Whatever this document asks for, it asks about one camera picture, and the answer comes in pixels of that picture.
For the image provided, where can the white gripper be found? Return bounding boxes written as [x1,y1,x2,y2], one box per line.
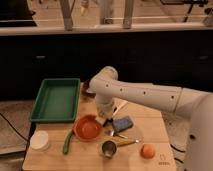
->
[95,95,115,117]

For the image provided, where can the eraser with black base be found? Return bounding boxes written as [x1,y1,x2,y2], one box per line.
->
[101,117,113,127]

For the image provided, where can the red bowl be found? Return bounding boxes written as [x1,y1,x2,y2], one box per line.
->
[73,115,102,141]

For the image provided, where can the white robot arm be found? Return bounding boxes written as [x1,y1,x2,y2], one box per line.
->
[89,66,213,171]

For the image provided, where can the dark bowl with white cloth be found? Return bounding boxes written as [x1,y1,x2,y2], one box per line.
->
[81,80,96,98]

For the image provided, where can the blue sponge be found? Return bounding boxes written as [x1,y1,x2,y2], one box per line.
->
[112,116,133,132]

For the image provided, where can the metal spoon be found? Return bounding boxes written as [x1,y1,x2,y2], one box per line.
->
[105,130,128,139]

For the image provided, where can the small metal cup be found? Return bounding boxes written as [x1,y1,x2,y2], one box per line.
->
[101,140,117,158]

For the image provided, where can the green plastic tray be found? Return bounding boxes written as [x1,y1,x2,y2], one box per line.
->
[30,78,80,123]

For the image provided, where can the green cucumber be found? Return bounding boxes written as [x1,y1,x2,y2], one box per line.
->
[62,130,74,155]

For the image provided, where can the orange fruit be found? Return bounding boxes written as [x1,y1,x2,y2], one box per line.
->
[140,144,155,159]

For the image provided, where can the white round lid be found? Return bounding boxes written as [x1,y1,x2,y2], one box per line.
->
[30,131,49,150]

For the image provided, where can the white handled dish brush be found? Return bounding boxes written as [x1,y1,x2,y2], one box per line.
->
[112,101,128,118]

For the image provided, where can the yellow handled utensil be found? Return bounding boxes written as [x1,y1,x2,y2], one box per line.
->
[117,140,140,147]

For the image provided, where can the black cable right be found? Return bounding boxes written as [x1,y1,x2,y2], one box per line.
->
[170,143,188,171]

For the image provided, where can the black cable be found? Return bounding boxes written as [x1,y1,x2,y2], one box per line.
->
[0,112,30,144]
[170,143,188,171]

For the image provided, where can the black cable left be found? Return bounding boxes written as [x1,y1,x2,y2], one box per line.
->
[0,112,30,144]

